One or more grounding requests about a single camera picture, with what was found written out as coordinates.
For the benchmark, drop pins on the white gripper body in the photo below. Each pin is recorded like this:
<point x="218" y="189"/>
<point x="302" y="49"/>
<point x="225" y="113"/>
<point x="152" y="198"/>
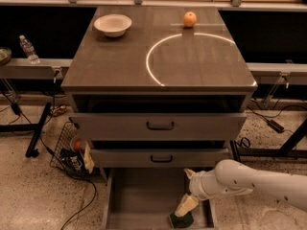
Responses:
<point x="197" y="185"/>

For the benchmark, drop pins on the green yellow sponge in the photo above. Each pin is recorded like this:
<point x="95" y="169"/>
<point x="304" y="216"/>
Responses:
<point x="181" y="222"/>

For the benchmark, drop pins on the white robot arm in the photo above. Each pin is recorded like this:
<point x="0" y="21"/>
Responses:
<point x="231" y="178"/>

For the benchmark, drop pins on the grey bottom drawer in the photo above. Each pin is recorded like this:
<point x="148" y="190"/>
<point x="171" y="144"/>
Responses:
<point x="144" y="198"/>

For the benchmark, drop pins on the grey drawer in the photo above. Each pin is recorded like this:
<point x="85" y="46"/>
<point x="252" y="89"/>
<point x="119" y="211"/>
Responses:
<point x="158" y="158"/>
<point x="144" y="198"/>
<point x="159" y="126"/>

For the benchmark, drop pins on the grey middle drawer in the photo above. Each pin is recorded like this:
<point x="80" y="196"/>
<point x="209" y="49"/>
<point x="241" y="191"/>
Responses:
<point x="158" y="158"/>

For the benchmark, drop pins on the grey drawer cabinet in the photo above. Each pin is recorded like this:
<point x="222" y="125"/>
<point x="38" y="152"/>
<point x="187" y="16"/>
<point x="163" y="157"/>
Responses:
<point x="159" y="66"/>

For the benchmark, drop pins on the grey top drawer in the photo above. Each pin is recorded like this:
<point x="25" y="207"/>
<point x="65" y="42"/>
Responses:
<point x="159" y="126"/>

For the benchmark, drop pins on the black table leg right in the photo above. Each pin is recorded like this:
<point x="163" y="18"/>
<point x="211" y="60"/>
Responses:
<point x="235" y="154"/>

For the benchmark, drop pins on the black table leg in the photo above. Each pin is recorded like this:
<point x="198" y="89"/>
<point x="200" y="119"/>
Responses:
<point x="235" y="154"/>
<point x="31" y="150"/>

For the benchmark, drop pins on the black power adapter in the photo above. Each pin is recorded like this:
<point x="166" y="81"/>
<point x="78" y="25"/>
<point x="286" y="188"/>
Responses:
<point x="275" y="126"/>

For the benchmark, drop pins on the orange fruit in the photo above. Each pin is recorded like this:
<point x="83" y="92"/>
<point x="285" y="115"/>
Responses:
<point x="189" y="19"/>

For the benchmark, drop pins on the black table leg left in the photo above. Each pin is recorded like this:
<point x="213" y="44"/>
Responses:
<point x="31" y="150"/>

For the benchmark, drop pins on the white ceramic bowl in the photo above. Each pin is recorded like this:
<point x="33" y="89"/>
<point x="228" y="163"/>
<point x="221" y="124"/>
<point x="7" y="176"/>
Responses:
<point x="112" y="25"/>

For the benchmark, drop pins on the clear plastic water bottle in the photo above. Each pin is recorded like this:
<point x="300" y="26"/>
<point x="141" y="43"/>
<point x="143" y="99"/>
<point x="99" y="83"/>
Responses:
<point x="29" y="50"/>

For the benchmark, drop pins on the round dish at left edge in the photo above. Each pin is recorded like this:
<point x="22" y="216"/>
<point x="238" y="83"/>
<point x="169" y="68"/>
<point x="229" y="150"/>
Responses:
<point x="5" y="55"/>

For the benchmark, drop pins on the black wire basket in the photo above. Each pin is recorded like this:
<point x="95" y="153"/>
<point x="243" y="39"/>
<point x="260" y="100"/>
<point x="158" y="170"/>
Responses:
<point x="72" y="152"/>

